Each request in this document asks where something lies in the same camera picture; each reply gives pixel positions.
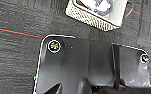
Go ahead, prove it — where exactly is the black wrapped item white label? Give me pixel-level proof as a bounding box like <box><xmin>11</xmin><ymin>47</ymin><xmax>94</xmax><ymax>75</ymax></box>
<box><xmin>87</xmin><ymin>0</ymin><xmax>117</xmax><ymax>14</ymax></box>

